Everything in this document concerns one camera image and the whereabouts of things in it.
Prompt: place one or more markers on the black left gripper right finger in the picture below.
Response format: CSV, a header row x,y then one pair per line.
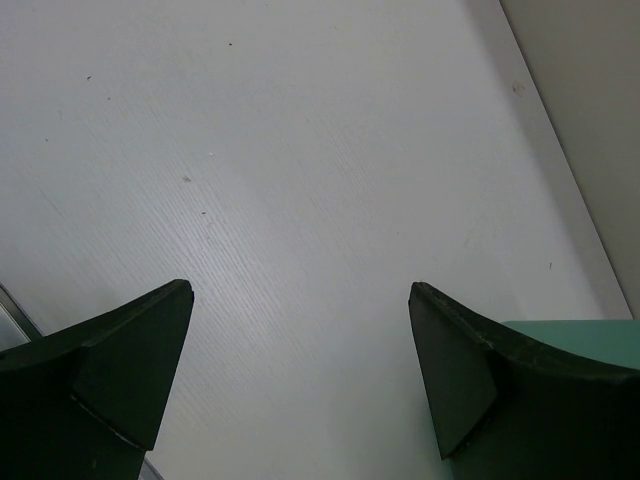
x,y
459,353

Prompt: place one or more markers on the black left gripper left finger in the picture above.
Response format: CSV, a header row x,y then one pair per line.
x,y
87,401

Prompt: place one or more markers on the aluminium frame rail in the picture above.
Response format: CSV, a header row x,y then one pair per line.
x,y
16,326

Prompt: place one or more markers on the green plastic bin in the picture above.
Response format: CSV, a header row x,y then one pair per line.
x,y
568,408

